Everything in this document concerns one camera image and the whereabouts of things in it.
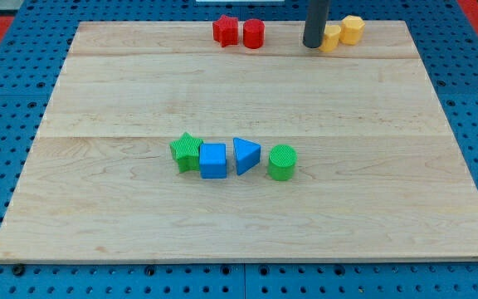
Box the yellow heart block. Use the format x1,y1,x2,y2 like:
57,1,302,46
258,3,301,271
318,25,341,52

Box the yellow hexagon block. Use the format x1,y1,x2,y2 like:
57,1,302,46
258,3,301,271
339,15,365,45

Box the blue triangle block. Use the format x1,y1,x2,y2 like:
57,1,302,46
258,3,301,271
232,137,261,175

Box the blue cube block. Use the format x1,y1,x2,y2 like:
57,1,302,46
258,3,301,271
199,143,227,179

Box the green cylinder block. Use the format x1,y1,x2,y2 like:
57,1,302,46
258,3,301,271
267,145,297,181

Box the green star block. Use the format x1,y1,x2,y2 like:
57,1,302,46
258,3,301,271
169,132,203,173

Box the red star block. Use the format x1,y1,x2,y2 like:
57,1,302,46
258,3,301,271
212,15,238,47

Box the red cylinder block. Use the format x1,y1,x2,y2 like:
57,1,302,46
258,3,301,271
243,18,265,49

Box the light wooden board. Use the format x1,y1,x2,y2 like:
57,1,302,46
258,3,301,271
0,21,478,264

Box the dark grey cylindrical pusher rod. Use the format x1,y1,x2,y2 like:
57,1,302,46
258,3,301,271
302,0,331,48

